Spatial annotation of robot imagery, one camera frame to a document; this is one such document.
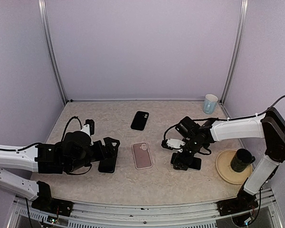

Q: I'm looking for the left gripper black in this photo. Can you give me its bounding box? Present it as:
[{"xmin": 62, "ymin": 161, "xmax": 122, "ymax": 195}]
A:
[{"xmin": 66, "ymin": 137, "xmax": 120, "ymax": 172}]

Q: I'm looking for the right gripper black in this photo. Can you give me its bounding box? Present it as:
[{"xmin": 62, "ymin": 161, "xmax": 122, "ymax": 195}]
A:
[{"xmin": 173, "ymin": 135, "xmax": 205, "ymax": 170}]

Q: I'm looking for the white-edged phone screen up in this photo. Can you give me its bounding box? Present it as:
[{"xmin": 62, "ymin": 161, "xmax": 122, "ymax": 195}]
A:
[{"xmin": 170, "ymin": 153, "xmax": 201, "ymax": 171}]

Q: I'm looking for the pink phone case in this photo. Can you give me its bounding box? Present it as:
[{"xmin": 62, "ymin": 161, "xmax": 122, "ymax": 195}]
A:
[{"xmin": 132, "ymin": 142, "xmax": 153, "ymax": 170}]

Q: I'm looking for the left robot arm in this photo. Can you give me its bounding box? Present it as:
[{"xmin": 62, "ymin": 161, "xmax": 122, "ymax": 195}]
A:
[{"xmin": 0, "ymin": 131, "xmax": 120, "ymax": 211}]

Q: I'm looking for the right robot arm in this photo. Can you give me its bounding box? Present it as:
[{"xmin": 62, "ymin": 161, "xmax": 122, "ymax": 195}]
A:
[{"xmin": 171, "ymin": 107, "xmax": 285, "ymax": 211}]

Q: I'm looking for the beige plate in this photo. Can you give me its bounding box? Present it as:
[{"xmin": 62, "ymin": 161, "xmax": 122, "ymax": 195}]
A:
[{"xmin": 216, "ymin": 150, "xmax": 253, "ymax": 185}]

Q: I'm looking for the dark green mug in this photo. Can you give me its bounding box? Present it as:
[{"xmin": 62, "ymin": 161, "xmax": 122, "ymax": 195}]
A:
[{"xmin": 230, "ymin": 148, "xmax": 256, "ymax": 172}]

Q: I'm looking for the light blue mug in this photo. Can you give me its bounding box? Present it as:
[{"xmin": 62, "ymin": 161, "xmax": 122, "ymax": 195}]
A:
[{"xmin": 203, "ymin": 94, "xmax": 218, "ymax": 114}]

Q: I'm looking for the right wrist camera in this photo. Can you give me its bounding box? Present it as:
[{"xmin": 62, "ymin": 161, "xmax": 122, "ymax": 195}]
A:
[{"xmin": 161, "ymin": 139, "xmax": 185, "ymax": 152}]

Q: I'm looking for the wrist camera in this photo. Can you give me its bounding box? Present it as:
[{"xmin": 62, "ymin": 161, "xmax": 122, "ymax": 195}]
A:
[
  {"xmin": 81, "ymin": 119, "xmax": 95, "ymax": 145},
  {"xmin": 161, "ymin": 139, "xmax": 185, "ymax": 152}
]

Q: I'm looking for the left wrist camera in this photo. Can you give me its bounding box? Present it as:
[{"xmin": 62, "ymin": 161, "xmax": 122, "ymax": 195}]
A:
[{"xmin": 81, "ymin": 119, "xmax": 95, "ymax": 145}]

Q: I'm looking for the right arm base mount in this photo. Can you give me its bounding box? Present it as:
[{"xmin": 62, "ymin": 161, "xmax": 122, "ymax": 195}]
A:
[{"xmin": 217, "ymin": 185, "xmax": 259, "ymax": 216}]

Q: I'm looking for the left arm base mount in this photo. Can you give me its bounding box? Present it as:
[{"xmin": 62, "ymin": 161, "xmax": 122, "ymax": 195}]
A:
[{"xmin": 31, "ymin": 181, "xmax": 74, "ymax": 217}]

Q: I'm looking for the right aluminium frame post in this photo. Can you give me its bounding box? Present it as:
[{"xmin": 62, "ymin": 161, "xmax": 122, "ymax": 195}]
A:
[{"xmin": 220, "ymin": 0, "xmax": 248, "ymax": 105}]

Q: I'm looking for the aluminium frame post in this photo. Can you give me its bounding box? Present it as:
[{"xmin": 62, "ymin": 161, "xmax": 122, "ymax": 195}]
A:
[
  {"xmin": 220, "ymin": 0, "xmax": 248, "ymax": 105},
  {"xmin": 38, "ymin": 0, "xmax": 68, "ymax": 105}
]

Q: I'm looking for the left aluminium frame post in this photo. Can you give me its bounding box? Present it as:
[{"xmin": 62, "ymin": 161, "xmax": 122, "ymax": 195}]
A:
[{"xmin": 38, "ymin": 0, "xmax": 68, "ymax": 105}]

